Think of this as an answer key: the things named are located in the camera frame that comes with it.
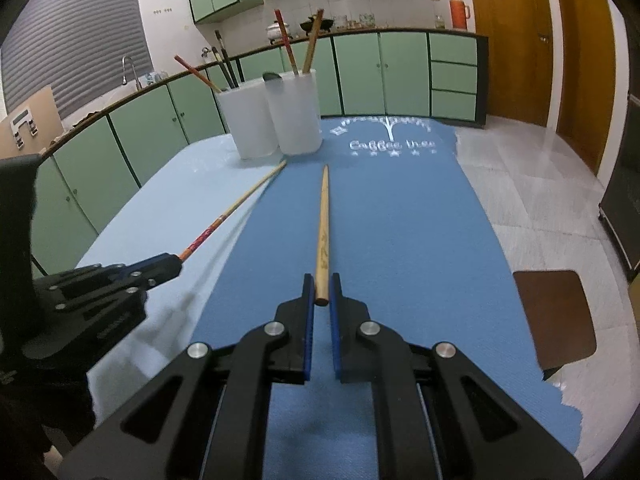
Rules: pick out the cardboard box with label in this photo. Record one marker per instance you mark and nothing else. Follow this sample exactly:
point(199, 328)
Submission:
point(32, 126)

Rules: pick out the white cooking pot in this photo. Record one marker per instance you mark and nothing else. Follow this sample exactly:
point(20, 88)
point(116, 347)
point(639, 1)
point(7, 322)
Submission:
point(274, 32)

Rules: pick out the white utensil holder cup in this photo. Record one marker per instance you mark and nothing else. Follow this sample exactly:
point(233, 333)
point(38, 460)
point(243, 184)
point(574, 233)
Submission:
point(294, 106)
point(247, 115)

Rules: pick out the white utensil holder right cup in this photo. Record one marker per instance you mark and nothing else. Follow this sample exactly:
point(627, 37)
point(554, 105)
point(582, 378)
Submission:
point(294, 106)

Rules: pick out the plain-ended bamboo chopstick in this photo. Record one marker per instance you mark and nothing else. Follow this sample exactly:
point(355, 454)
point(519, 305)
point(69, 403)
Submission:
point(321, 277)

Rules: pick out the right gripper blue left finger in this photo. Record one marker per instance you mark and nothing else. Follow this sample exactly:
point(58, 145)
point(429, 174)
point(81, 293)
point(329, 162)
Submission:
point(308, 300)

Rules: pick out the brown wooden stool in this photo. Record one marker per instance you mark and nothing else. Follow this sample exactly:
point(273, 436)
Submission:
point(558, 316)

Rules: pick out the green kitchen base cabinets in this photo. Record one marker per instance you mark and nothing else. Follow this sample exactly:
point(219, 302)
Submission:
point(90, 172)

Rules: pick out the white utensil holder left cup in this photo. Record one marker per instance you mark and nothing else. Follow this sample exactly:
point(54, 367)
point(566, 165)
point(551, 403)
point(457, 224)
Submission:
point(247, 115)

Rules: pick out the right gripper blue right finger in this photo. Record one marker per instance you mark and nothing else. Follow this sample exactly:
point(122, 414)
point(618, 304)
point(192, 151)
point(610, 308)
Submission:
point(335, 298)

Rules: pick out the black spoon in holder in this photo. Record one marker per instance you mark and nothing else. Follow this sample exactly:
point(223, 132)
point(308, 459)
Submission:
point(269, 76)

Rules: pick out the black chopstick in holder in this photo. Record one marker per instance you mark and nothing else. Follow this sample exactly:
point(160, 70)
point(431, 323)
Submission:
point(222, 57)

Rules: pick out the chrome sink faucet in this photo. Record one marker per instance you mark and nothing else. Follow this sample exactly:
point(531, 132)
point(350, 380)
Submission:
point(128, 68)

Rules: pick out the grey window blind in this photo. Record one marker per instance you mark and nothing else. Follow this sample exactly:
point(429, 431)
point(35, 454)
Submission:
point(75, 47)

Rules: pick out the orange thermos flask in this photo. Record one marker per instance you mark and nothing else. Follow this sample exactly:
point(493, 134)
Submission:
point(460, 14)

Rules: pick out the black oven rack appliance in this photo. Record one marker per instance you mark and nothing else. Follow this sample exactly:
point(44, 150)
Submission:
point(619, 207)

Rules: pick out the red-ended bamboo chopstick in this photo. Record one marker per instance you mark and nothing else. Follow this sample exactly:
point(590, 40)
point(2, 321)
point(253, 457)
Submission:
point(201, 239)

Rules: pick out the red chopstick in cup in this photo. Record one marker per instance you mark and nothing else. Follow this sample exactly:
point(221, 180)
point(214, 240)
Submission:
point(285, 38)
point(191, 69)

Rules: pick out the bamboo chopstick in right cup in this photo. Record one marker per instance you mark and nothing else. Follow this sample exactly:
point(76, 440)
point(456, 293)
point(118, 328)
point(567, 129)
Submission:
point(312, 41)

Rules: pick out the red chopstick in right cup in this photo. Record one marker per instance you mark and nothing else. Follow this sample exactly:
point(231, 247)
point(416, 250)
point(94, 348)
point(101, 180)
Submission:
point(285, 38)

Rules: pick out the red chopstick in left cup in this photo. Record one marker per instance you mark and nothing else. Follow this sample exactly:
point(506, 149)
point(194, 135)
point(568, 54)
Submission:
point(191, 69)

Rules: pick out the dark blue table mat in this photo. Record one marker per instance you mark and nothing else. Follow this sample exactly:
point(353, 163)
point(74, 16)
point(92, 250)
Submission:
point(409, 238)

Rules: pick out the brown wooden door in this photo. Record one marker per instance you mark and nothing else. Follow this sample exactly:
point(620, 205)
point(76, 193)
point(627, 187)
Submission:
point(588, 82)
point(520, 56)

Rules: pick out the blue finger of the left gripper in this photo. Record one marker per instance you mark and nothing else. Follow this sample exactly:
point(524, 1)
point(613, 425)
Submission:
point(157, 275)
point(146, 264)

